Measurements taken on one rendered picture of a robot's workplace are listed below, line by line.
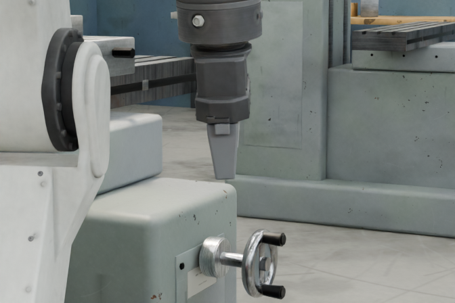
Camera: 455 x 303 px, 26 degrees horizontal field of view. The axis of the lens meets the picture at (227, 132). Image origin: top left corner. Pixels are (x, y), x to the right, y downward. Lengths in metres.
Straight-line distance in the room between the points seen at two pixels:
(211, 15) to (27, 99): 0.23
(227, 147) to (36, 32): 0.24
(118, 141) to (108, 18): 7.78
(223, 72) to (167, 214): 0.66
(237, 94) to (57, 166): 0.23
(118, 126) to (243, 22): 0.82
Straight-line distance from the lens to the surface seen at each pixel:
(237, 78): 1.01
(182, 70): 2.26
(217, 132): 1.00
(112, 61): 1.85
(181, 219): 1.67
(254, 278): 1.66
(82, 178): 1.11
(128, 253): 1.62
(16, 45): 1.09
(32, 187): 1.12
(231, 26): 1.00
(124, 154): 1.81
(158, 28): 9.27
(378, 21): 7.47
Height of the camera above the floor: 1.13
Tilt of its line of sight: 9 degrees down
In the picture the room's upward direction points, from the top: straight up
